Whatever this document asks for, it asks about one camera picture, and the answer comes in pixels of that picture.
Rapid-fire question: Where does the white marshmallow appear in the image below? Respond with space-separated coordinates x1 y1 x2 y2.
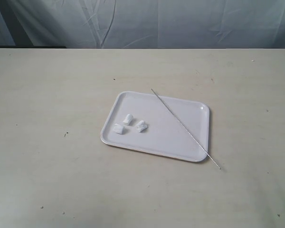
113 123 124 134
136 120 148 133
123 114 133 125

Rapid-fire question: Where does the thin metal skewer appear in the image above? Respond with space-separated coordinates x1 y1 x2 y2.
150 88 222 170

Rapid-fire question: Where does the white rectangular plastic tray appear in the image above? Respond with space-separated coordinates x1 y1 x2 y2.
101 91 210 162

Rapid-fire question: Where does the white wrinkled backdrop cloth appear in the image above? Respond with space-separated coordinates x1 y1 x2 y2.
0 0 285 49

